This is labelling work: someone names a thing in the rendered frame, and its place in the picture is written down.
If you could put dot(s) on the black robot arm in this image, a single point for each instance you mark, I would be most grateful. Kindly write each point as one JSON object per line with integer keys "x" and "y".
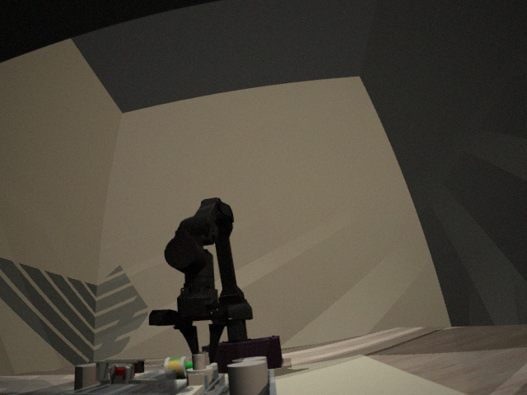
{"x": 211, "y": 224}

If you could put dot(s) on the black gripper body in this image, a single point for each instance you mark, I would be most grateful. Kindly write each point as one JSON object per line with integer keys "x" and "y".
{"x": 168, "y": 317}

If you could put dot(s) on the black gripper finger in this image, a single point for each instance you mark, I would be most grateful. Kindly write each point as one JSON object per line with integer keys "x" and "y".
{"x": 216, "y": 330}
{"x": 191, "y": 336}

